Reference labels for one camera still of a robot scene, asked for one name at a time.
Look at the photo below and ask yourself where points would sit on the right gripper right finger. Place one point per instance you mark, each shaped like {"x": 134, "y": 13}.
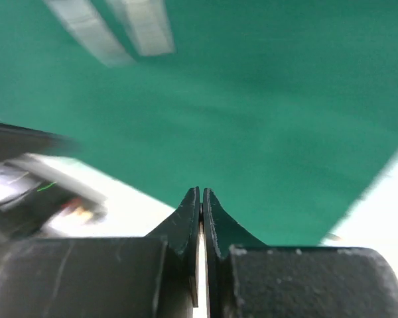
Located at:
{"x": 248, "y": 278}

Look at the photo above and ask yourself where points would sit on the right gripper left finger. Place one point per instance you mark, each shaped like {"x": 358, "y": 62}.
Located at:
{"x": 150, "y": 276}

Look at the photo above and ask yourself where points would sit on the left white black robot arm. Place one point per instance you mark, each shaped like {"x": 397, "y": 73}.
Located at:
{"x": 32, "y": 192}

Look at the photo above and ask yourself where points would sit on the dark green surgical cloth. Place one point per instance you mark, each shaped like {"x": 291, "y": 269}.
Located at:
{"x": 286, "y": 109}

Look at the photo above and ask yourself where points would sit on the silver surgical scissors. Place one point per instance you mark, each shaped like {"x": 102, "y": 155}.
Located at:
{"x": 145, "y": 23}

